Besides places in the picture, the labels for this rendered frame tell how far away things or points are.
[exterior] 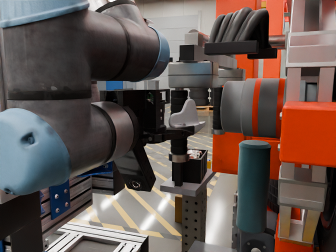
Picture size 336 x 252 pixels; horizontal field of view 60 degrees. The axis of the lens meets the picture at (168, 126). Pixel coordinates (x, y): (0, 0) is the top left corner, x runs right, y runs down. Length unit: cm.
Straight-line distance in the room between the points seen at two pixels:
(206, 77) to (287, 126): 23
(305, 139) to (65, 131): 26
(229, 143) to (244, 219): 43
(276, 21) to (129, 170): 286
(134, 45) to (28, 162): 17
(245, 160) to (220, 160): 43
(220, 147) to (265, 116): 62
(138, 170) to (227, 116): 32
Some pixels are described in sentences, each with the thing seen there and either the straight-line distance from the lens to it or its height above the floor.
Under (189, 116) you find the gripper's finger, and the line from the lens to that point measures 49.
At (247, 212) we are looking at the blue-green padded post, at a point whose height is 54.
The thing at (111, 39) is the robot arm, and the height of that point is 96.
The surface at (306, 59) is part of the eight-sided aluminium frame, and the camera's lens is 46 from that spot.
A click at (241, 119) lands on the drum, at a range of 68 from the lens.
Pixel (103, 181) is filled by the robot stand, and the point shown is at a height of 55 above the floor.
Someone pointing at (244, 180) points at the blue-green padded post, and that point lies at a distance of 86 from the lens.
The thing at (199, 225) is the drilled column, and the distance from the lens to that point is 157.
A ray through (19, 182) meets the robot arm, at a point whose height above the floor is 83.
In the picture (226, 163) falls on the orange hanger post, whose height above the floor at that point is 57.
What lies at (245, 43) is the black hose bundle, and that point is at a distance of 52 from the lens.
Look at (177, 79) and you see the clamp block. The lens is 57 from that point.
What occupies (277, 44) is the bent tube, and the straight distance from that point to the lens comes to 69.
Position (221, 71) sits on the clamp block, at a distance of 90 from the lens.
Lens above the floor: 91
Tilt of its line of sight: 9 degrees down
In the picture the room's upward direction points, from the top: straight up
